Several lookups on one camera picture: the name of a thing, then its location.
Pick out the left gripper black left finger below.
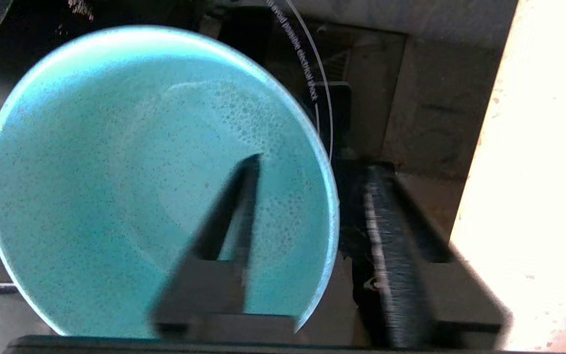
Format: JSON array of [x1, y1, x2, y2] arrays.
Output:
[[150, 153, 298, 341]]

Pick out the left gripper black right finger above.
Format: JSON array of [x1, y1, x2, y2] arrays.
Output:
[[347, 162, 512, 351]]

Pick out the teal plastic bowl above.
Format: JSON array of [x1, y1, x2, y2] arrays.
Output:
[[0, 26, 340, 340]]

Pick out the black induction cooktop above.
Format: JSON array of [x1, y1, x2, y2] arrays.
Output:
[[0, 0, 517, 340]]

